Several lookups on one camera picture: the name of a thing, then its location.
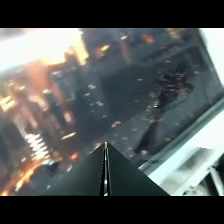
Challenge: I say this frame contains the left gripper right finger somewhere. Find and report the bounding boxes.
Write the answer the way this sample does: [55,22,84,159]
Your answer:
[105,141,170,197]

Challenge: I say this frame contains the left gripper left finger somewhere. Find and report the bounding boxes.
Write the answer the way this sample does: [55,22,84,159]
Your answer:
[42,142,107,197]

